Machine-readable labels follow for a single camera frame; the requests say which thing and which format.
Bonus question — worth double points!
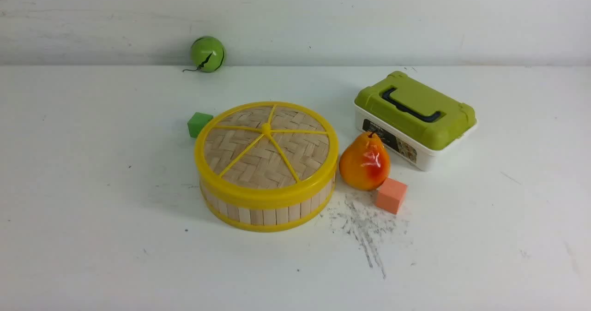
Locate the yellow woven bamboo steamer lid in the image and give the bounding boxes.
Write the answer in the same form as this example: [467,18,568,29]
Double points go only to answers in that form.
[194,102,338,210]

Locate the yellow bamboo steamer basket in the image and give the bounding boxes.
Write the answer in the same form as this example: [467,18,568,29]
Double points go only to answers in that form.
[199,173,337,233]

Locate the orange yellow toy pear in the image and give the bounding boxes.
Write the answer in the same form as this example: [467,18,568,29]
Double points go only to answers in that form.
[338,132,391,191]

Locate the green cube block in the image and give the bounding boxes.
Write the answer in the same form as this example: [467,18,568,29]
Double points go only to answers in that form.
[187,113,214,138]

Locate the orange cube block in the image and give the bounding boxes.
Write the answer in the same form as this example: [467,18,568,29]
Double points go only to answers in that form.
[375,178,408,215]

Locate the green ball with crack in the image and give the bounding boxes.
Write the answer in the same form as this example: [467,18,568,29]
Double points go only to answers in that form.
[183,36,227,73]

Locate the green lidded white storage box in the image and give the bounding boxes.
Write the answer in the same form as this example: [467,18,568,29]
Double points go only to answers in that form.
[353,71,478,171]

